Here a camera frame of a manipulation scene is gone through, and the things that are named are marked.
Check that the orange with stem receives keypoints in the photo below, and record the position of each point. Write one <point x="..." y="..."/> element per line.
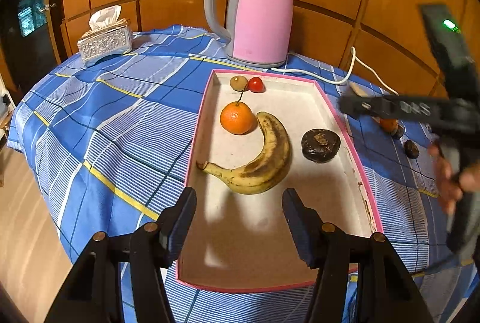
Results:
<point x="237" y="118"/>

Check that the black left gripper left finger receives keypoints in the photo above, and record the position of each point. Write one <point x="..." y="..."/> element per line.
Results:
<point x="174" y="224"/>

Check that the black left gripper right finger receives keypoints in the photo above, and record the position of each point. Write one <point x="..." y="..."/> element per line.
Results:
<point x="311" y="243"/>

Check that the pink electric kettle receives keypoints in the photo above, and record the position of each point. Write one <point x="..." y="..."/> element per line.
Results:
<point x="257" y="32"/>

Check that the blue plaid tablecloth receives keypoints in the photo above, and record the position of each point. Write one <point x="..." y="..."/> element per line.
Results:
<point x="110" y="145"/>

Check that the dark sugarcane piece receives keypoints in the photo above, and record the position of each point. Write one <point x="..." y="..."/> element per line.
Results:
<point x="398" y="132"/>

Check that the orange without stem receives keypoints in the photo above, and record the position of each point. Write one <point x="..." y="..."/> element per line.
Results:
<point x="389" y="126"/>

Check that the red cherry tomato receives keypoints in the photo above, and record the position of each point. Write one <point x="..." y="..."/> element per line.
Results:
<point x="256" y="85"/>

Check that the small yellow-brown round fruit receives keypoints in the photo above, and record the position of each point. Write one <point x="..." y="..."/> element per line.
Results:
<point x="239" y="83"/>

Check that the silver tissue box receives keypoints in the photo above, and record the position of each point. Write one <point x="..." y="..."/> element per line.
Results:
<point x="108" y="35"/>

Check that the ripe spotted banana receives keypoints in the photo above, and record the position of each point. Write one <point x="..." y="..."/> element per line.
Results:
<point x="268" y="169"/>

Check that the pink and white tray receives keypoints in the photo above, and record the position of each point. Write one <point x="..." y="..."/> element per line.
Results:
<point x="242" y="243"/>

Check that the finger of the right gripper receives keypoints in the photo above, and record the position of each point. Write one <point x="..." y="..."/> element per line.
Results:
<point x="387" y="106"/>

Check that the person's right hand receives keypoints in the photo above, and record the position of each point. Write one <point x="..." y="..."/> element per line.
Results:
<point x="451" y="188"/>

